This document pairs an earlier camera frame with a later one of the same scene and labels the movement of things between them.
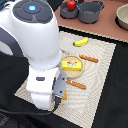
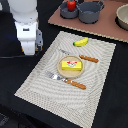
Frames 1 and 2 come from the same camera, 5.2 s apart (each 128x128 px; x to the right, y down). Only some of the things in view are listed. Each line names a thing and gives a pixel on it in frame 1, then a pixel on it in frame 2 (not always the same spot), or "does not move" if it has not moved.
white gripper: x=45 y=85 to x=30 y=37
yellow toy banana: x=81 y=43 does not move
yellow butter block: x=72 y=65 does not move
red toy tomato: x=71 y=5 does not move
